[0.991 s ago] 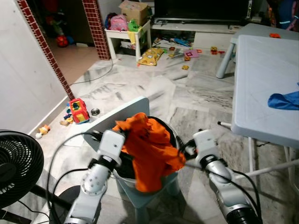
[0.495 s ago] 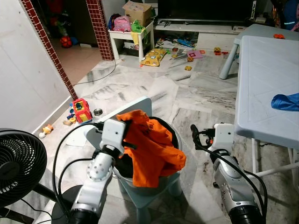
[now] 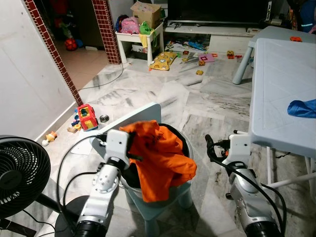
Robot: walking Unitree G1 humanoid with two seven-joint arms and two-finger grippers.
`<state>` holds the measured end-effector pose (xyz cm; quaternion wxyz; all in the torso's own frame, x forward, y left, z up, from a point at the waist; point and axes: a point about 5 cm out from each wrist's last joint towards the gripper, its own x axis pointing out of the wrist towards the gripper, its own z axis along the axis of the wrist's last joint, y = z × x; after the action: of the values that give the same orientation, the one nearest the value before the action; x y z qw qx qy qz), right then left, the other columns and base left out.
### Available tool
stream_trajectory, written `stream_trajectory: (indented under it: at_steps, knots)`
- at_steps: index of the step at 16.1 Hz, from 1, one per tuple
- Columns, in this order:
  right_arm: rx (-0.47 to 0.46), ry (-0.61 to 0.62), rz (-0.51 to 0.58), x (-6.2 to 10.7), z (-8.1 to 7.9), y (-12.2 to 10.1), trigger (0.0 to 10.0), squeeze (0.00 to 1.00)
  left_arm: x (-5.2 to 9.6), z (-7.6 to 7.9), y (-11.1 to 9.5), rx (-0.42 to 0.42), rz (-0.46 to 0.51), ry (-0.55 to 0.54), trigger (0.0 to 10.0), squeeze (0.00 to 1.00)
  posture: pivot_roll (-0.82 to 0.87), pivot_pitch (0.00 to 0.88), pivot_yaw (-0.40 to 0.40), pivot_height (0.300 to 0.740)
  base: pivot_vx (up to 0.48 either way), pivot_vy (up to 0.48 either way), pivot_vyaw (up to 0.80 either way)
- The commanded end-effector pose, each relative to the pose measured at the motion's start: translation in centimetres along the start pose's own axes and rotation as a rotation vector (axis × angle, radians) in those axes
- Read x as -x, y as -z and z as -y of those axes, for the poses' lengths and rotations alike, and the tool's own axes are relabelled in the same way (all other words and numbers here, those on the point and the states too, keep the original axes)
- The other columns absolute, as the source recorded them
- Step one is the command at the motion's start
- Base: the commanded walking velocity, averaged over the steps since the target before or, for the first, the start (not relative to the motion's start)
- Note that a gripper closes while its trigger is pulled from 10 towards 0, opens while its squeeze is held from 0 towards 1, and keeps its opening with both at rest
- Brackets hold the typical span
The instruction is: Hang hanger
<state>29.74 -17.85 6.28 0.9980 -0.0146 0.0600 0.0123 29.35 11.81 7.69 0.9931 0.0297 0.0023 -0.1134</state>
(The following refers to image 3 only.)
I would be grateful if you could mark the cardboard box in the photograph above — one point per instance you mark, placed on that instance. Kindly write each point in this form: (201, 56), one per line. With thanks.
(145, 12)

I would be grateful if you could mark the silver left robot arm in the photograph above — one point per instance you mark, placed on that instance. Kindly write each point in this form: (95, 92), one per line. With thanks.
(106, 180)

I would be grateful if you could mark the small orange toy figure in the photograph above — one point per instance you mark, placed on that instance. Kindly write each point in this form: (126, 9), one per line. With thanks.
(51, 136)

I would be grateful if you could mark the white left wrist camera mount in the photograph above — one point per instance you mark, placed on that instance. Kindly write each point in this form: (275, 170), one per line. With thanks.
(117, 143)

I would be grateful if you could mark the pink backpack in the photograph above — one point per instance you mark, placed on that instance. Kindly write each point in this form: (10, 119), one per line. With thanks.
(129, 25)

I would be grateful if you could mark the pale blue kid table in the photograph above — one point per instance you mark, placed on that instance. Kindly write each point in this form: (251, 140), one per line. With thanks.
(281, 32)

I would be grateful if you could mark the black television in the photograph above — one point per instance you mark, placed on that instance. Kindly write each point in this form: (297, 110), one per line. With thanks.
(217, 10)

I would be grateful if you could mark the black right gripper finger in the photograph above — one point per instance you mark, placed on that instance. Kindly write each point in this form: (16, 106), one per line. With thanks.
(211, 147)

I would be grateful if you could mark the pale blue folding table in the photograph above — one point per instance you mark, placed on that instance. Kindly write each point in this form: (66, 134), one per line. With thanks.
(281, 89)

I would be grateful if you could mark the pink toy tile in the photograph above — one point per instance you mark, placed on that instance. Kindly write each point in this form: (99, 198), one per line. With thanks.
(207, 58)

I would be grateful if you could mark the small white side table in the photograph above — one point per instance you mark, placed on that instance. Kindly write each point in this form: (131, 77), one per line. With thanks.
(133, 34)

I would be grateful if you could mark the blue garment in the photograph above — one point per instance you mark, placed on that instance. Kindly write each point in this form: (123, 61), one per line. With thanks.
(302, 108)

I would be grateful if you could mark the small orange toy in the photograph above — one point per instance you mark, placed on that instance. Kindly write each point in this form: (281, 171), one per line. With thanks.
(296, 39)

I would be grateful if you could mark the red toy car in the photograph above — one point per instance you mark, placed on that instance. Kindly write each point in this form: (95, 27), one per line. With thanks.
(87, 118)

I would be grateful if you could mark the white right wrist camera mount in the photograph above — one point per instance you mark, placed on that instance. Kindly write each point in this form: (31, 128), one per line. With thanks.
(240, 148)

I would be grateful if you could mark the metal bowl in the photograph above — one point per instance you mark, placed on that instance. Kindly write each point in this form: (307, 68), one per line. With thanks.
(104, 118)

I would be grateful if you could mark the orange shirt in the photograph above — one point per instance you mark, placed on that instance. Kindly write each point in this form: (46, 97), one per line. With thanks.
(158, 163)

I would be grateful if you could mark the red ball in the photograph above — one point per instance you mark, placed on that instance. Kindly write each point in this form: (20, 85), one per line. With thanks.
(71, 44)

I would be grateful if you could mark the yellow toy cushion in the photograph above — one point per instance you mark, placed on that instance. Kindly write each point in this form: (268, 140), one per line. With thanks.
(164, 60)

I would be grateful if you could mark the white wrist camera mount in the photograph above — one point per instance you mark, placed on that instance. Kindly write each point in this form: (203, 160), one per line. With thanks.
(240, 148)
(117, 143)

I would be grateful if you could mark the dark backpack blue stripes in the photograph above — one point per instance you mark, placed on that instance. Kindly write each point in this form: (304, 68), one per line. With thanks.
(306, 15)

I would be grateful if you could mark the white television stand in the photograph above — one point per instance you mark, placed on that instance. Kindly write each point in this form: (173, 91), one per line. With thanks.
(222, 42)

